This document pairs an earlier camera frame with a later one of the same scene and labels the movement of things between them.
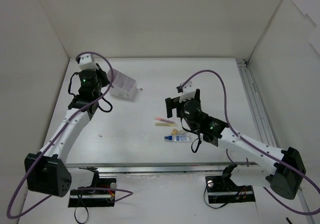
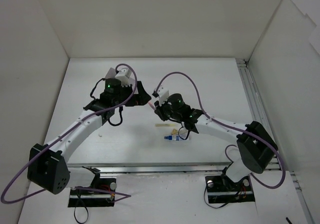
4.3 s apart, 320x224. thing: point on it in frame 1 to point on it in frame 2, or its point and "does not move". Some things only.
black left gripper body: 102,74 to 136,95
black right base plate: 223,189 does not move
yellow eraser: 175,132 does not move
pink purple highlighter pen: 163,120 to 153,106
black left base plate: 94,198 does not move
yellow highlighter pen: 164,124 does not move
